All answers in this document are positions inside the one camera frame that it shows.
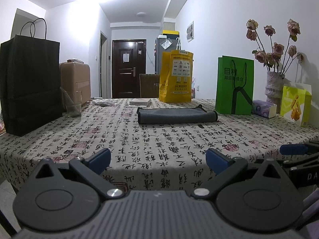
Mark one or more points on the ceiling lamp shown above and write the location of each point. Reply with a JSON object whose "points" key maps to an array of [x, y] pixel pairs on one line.
{"points": [[141, 14]]}

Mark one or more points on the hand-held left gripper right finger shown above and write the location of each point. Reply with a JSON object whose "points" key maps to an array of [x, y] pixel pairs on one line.
{"points": [[216, 158]]}

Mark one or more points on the beige suitcase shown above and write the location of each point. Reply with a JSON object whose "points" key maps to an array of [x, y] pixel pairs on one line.
{"points": [[76, 82]]}

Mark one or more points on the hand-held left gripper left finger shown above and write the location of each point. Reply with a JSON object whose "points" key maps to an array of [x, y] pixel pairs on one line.
{"points": [[100, 157]]}

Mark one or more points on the green paper bag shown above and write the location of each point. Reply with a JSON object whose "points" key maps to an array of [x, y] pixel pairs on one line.
{"points": [[234, 86]]}

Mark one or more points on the dark brown door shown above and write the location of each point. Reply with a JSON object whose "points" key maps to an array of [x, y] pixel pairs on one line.
{"points": [[128, 68]]}

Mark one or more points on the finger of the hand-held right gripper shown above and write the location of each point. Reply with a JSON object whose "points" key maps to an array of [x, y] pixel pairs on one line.
{"points": [[294, 149]]}

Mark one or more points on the purple tissue pack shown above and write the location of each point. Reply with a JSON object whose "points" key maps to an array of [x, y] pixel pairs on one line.
{"points": [[263, 108]]}

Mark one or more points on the black paper bag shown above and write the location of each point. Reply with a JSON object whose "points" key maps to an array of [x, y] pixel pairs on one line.
{"points": [[30, 84]]}

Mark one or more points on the white flat box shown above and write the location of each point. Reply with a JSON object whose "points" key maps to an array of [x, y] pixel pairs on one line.
{"points": [[140, 101]]}

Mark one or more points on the yellow paper bag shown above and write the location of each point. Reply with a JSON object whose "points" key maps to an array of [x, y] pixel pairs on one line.
{"points": [[176, 77]]}

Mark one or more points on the grey pouch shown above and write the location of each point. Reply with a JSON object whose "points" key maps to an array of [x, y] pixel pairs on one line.
{"points": [[174, 115]]}

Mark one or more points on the crumpled plastic wrapper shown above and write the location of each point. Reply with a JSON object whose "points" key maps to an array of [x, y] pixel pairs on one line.
{"points": [[101, 101]]}

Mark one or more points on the lime white paper bag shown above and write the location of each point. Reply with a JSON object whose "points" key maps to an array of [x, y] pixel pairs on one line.
{"points": [[295, 105]]}

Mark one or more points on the grey refrigerator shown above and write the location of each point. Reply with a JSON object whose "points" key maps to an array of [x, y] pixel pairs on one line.
{"points": [[165, 54]]}

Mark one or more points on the yellow box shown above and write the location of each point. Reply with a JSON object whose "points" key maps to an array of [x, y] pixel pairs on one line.
{"points": [[171, 32]]}

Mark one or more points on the clear glass cup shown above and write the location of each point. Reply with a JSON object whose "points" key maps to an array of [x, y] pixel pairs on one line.
{"points": [[72, 104]]}

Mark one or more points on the vase of dried roses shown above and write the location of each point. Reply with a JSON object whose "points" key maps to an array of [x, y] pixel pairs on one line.
{"points": [[274, 54]]}

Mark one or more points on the wall picture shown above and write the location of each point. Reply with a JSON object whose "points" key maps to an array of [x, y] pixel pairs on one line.
{"points": [[190, 31]]}

